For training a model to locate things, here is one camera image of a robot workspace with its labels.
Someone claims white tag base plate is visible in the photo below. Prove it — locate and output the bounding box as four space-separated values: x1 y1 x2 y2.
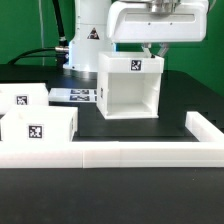
49 88 97 103

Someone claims white drawer housing box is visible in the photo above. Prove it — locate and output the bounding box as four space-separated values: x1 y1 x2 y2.
97 52 164 119

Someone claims white L-shaped fence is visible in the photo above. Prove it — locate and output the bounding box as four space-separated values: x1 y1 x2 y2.
0 112 224 168

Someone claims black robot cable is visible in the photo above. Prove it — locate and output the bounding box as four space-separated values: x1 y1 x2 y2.
7 0 70 66

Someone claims white front drawer with knob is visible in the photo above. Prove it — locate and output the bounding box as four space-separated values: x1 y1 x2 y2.
0 106 78 143

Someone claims white rear drawer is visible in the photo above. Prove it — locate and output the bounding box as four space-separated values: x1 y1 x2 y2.
0 83 49 115

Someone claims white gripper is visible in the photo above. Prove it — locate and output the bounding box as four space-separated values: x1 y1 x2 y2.
107 0 209 58

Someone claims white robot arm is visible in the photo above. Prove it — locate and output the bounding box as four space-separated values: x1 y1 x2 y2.
63 0 209 77

